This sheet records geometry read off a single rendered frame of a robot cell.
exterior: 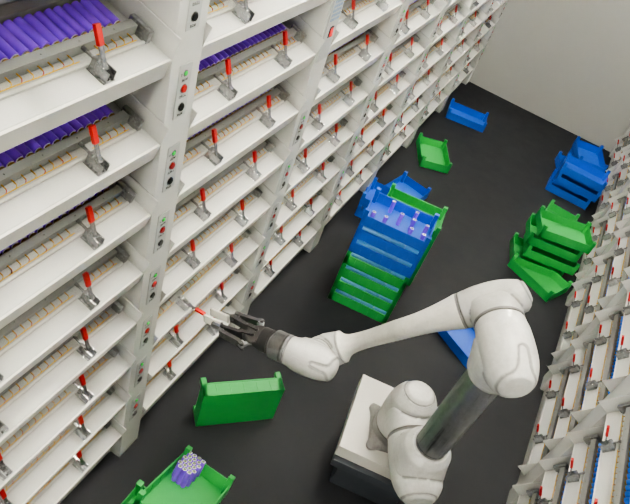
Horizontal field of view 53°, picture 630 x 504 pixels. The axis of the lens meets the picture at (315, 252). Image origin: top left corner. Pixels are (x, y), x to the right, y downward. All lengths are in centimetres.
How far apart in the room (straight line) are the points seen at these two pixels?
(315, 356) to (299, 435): 74
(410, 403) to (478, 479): 73
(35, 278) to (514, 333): 107
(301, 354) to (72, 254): 76
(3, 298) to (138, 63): 49
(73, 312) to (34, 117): 59
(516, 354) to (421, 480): 60
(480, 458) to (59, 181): 207
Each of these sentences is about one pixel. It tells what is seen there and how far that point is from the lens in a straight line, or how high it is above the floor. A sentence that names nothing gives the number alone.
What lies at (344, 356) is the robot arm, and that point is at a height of 63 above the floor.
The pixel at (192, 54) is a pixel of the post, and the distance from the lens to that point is 130.
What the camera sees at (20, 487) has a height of 36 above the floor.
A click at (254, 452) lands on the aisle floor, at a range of 243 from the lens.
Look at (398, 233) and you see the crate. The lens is 265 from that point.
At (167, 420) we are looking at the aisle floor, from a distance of 244.
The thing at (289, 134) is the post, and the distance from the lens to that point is 203.
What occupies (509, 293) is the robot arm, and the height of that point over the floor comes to 110.
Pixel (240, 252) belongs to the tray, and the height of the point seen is 55.
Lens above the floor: 208
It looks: 41 degrees down
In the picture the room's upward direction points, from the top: 21 degrees clockwise
